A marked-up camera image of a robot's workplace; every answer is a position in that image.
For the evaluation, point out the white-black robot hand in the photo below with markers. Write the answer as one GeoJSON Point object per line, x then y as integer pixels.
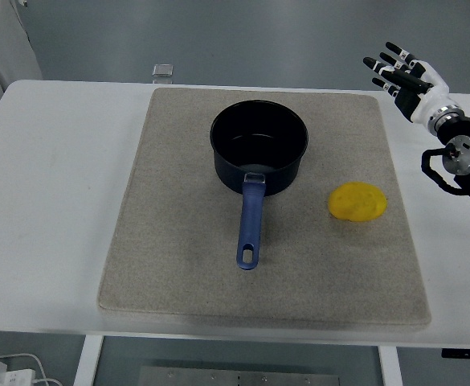
{"type": "Point", "coordinates": [429, 98]}

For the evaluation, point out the yellow potato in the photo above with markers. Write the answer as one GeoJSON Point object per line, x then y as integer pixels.
{"type": "Point", "coordinates": [358, 201]}

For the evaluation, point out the black table control panel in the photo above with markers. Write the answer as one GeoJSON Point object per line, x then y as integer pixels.
{"type": "Point", "coordinates": [463, 353]}

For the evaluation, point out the small metal floor plate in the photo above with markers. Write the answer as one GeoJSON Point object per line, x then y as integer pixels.
{"type": "Point", "coordinates": [162, 71]}

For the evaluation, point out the white table leg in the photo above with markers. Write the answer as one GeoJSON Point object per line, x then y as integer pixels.
{"type": "Point", "coordinates": [390, 368]}
{"type": "Point", "coordinates": [87, 362]}

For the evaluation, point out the beige fabric mat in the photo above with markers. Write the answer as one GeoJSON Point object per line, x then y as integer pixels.
{"type": "Point", "coordinates": [186, 241]}

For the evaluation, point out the grey metal plate with screws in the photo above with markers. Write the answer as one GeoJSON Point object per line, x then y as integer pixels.
{"type": "Point", "coordinates": [238, 377]}

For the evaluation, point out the person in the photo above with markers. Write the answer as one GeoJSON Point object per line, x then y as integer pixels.
{"type": "Point", "coordinates": [1, 48]}

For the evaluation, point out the white power strip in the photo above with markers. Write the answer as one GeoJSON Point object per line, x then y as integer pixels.
{"type": "Point", "coordinates": [1, 376]}

